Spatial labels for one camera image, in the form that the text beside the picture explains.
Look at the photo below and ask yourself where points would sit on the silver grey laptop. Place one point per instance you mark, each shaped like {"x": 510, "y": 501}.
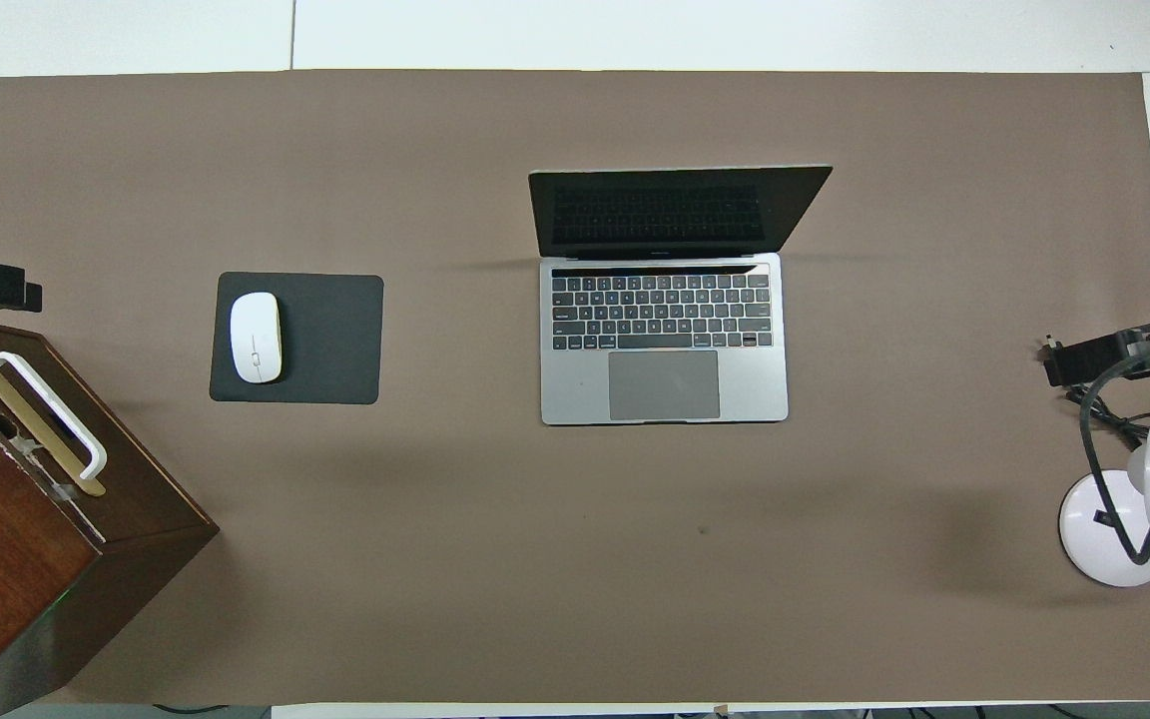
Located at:
{"x": 665, "y": 384}

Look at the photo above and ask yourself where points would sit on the white desk lamp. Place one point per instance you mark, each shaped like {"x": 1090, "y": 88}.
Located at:
{"x": 1094, "y": 519}

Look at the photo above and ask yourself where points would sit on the white computer mouse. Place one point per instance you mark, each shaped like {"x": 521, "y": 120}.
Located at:
{"x": 256, "y": 335}

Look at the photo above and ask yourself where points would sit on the black mouse pad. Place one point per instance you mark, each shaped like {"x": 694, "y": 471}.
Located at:
{"x": 335, "y": 340}

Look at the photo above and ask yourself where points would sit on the brown table mat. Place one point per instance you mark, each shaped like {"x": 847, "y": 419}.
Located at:
{"x": 535, "y": 559}

